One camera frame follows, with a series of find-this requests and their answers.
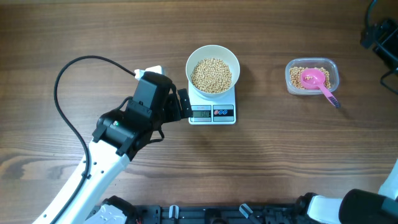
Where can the pink plastic measuring scoop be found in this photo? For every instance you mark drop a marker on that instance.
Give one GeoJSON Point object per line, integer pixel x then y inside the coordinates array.
{"type": "Point", "coordinates": [314, 79]}

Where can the clear container of soybeans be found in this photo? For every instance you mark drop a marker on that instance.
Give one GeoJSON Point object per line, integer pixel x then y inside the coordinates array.
{"type": "Point", "coordinates": [295, 67]}

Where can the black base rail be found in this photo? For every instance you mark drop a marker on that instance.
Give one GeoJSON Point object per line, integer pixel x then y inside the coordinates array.
{"type": "Point", "coordinates": [155, 214]}

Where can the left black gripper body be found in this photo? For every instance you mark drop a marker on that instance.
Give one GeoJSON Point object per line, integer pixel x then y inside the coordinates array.
{"type": "Point", "coordinates": [172, 112]}

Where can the white bowl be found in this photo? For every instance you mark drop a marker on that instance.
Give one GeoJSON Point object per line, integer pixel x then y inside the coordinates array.
{"type": "Point", "coordinates": [213, 51]}

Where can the soybeans in white bowl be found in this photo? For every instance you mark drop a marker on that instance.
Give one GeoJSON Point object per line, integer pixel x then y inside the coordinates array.
{"type": "Point", "coordinates": [211, 75]}

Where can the white digital kitchen scale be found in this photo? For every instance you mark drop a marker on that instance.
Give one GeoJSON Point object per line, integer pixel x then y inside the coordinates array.
{"type": "Point", "coordinates": [218, 110]}

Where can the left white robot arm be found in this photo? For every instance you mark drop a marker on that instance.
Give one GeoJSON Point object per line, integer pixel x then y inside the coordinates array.
{"type": "Point", "coordinates": [117, 138]}

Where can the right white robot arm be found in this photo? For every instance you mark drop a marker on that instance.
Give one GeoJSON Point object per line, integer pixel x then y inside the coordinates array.
{"type": "Point", "coordinates": [359, 206]}

